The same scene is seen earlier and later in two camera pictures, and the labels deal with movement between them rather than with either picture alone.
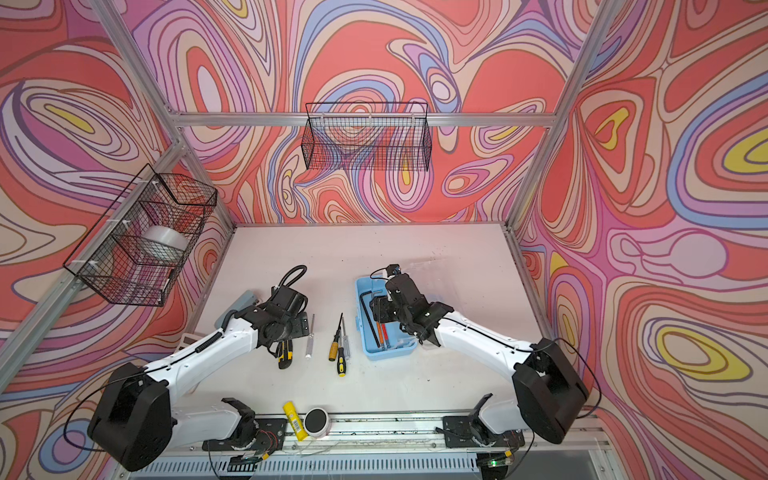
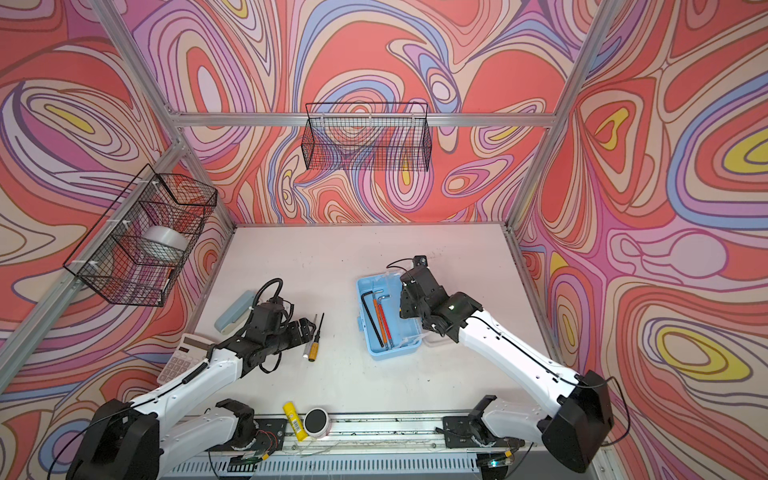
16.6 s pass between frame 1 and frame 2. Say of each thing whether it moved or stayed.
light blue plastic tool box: stayed
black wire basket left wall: stayed
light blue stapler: stayed
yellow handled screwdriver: moved
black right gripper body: moved
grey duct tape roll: stayed
